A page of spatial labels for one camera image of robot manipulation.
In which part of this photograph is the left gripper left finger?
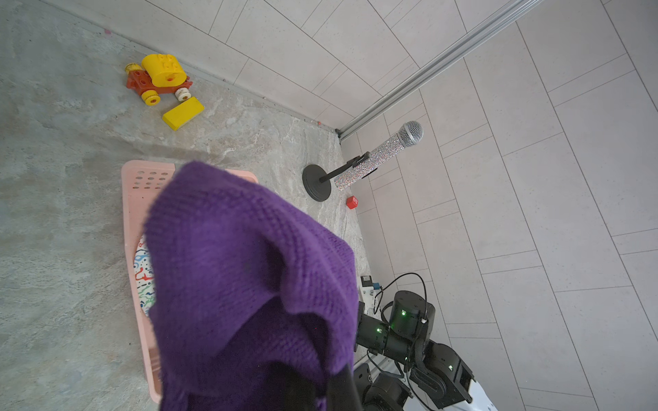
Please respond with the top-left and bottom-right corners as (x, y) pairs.
(282, 368), (317, 411)

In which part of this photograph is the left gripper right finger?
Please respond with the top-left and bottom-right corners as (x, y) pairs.
(326, 365), (363, 411)

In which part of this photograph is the purple microfibre cloth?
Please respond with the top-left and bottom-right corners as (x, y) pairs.
(144, 162), (359, 410)

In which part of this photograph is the colourful squiggle pattern plate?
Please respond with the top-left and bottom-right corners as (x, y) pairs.
(133, 235), (156, 317)

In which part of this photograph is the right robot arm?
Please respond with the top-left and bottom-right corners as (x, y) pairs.
(354, 290), (496, 410)

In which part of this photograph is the small red cube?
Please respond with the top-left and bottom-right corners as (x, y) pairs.
(345, 196), (359, 210)

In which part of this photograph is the black round microphone stand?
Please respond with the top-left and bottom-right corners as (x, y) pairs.
(302, 152), (378, 202)

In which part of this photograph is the pink perforated plastic basket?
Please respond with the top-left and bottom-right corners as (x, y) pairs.
(121, 159), (260, 405)

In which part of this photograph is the glitter microphone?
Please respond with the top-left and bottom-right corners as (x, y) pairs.
(334, 121), (424, 190)

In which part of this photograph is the yellow toy brick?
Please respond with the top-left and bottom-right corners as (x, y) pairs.
(162, 97), (205, 131)

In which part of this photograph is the yellow red toy vehicle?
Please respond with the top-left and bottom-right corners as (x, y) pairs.
(124, 54), (193, 106)

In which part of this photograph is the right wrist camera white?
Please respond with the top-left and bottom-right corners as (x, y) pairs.
(359, 275), (381, 315)

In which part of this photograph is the right aluminium corner post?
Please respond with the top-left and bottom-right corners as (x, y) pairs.
(335, 0), (543, 140)

